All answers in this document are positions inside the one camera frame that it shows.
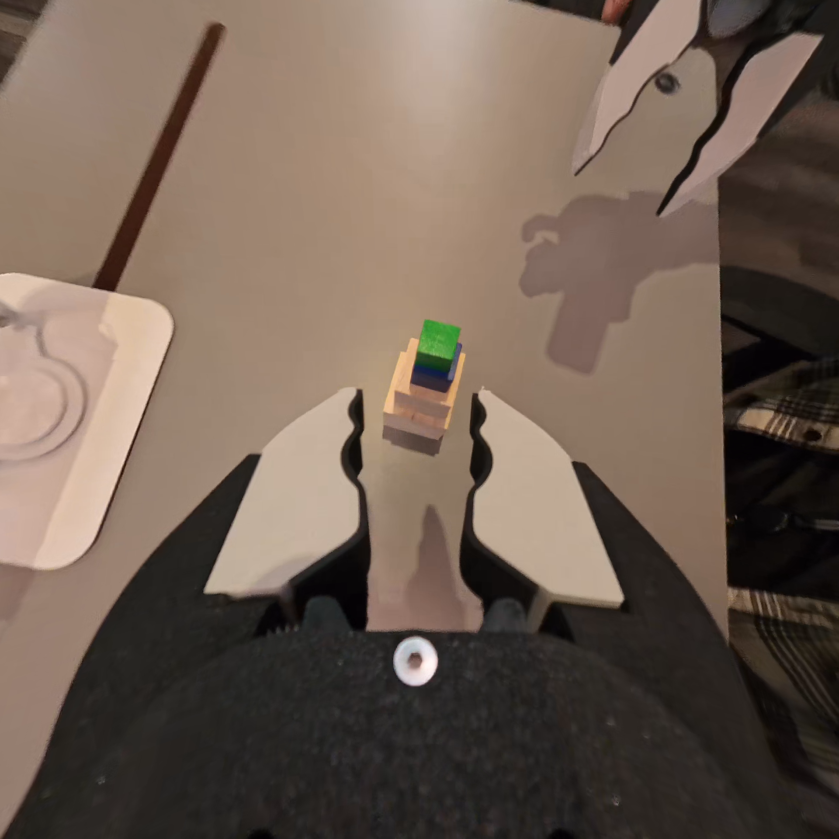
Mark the blue wooden cube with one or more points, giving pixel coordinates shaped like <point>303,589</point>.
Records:
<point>429,379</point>

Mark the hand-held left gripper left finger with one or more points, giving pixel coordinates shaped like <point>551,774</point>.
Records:
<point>288,511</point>

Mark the small natural wooden cube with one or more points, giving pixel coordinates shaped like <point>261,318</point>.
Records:
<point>429,396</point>

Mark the person's right hand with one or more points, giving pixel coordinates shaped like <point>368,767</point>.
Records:
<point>616,9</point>

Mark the person's plaid shirt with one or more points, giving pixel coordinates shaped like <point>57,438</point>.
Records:
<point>786,413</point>

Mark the green wooden cube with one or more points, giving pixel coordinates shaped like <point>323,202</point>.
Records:
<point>438,344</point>

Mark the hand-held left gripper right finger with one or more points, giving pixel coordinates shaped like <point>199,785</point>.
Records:
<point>544,518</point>

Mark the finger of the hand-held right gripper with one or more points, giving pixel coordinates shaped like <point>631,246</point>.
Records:
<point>639,59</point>
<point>760,98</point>

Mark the large natural wooden cube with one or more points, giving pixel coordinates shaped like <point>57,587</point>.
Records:
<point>413,421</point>

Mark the white document stand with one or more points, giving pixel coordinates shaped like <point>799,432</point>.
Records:
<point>85,419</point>

